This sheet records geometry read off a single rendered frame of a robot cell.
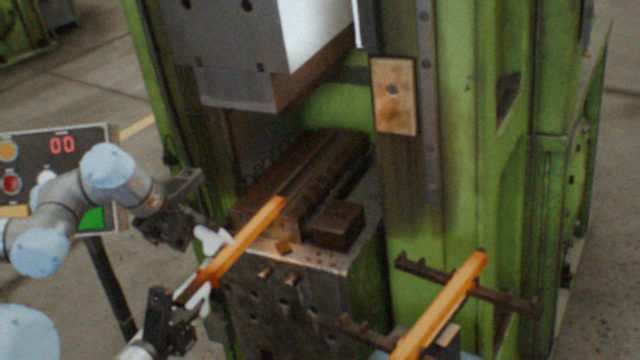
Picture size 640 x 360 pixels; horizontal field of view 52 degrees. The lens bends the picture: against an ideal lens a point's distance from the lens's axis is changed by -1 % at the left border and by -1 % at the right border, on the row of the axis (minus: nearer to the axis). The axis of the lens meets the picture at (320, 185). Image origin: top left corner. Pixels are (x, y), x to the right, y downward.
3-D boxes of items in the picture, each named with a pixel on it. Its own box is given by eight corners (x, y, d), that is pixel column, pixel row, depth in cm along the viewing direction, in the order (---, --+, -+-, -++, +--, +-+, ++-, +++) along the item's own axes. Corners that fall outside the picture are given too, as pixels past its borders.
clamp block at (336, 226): (346, 255, 155) (343, 233, 152) (314, 247, 159) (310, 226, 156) (367, 225, 164) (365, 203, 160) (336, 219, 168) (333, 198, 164)
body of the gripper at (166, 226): (156, 247, 131) (121, 221, 121) (174, 209, 134) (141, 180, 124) (187, 255, 127) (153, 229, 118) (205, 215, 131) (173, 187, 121)
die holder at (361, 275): (363, 402, 174) (344, 273, 150) (243, 362, 191) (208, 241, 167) (434, 269, 214) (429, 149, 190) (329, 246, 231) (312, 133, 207)
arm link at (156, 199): (129, 168, 121) (163, 175, 117) (142, 180, 124) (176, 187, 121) (110, 205, 118) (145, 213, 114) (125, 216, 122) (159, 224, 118)
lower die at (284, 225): (301, 245, 161) (296, 216, 156) (233, 229, 170) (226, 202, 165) (371, 157, 191) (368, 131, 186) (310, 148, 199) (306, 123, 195)
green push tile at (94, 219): (104, 227, 167) (100, 198, 166) (75, 230, 167) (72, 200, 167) (107, 226, 168) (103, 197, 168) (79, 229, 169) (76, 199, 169)
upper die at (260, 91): (277, 114, 141) (269, 73, 136) (201, 105, 150) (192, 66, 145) (358, 39, 171) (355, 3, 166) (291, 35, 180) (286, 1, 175)
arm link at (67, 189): (12, 213, 108) (69, 191, 106) (35, 177, 117) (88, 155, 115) (41, 248, 112) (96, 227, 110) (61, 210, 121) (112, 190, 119)
